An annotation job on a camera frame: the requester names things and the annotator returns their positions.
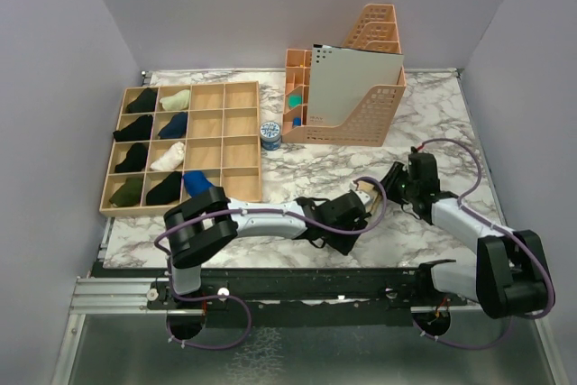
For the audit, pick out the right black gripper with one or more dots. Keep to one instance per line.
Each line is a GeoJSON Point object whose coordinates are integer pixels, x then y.
{"type": "Point", "coordinates": [389, 180]}

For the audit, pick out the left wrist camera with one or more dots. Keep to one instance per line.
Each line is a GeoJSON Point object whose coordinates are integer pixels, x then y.
{"type": "Point", "coordinates": [365, 198]}

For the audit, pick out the pale green rolled sock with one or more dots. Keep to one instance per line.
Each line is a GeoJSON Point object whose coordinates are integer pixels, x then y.
{"type": "Point", "coordinates": [177, 102]}

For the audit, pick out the beige underwear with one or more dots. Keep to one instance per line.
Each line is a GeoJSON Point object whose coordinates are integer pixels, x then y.
{"type": "Point", "coordinates": [373, 191]}

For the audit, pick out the peach file organizer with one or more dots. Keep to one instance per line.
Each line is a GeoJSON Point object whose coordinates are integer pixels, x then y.
{"type": "Point", "coordinates": [376, 29]}

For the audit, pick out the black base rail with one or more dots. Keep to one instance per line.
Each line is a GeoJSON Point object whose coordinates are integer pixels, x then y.
{"type": "Point", "coordinates": [303, 297]}

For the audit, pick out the grey white folder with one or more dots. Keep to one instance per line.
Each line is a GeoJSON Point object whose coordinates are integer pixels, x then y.
{"type": "Point", "coordinates": [341, 77]}

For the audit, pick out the wooden compartment tray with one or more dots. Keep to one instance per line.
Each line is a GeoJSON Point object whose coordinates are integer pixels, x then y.
{"type": "Point", "coordinates": [221, 140]}

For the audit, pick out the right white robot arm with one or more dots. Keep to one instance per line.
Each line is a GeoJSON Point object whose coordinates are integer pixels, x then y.
{"type": "Point", "coordinates": [510, 275]}

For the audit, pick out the black rolled sock top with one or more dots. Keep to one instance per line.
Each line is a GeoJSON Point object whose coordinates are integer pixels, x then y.
{"type": "Point", "coordinates": [145, 102]}

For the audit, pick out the blue boxer underwear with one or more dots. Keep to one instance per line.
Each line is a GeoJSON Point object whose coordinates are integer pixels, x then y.
{"type": "Point", "coordinates": [196, 182]}

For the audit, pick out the navy rolled sock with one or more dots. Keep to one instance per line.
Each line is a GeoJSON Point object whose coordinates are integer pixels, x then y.
{"type": "Point", "coordinates": [175, 128]}

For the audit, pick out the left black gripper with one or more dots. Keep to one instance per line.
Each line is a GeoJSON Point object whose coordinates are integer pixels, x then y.
{"type": "Point", "coordinates": [342, 243]}

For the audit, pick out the dark green rolled sock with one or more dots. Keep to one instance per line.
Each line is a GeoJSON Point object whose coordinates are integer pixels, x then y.
{"type": "Point", "coordinates": [129, 194]}

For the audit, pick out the aluminium extrusion rail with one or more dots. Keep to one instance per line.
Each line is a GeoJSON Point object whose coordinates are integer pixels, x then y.
{"type": "Point", "coordinates": [103, 296]}

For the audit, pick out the black rolled sock bottom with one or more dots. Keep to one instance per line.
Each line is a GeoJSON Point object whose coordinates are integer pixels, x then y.
{"type": "Point", "coordinates": [166, 192]}

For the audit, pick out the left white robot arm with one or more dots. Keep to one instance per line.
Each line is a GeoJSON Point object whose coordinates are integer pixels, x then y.
{"type": "Point", "coordinates": [202, 226]}

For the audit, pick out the black rolled sock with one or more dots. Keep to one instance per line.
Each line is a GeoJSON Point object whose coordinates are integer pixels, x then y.
{"type": "Point", "coordinates": [166, 192]}
{"type": "Point", "coordinates": [145, 102]}
{"type": "Point", "coordinates": [134, 160]}
{"type": "Point", "coordinates": [138, 130]}

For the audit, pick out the white rolled sock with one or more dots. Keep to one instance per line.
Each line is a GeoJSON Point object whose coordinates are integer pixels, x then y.
{"type": "Point", "coordinates": [166, 157]}

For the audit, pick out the blue patterned round tin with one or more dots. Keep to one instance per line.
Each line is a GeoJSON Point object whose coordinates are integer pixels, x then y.
{"type": "Point", "coordinates": [271, 138]}

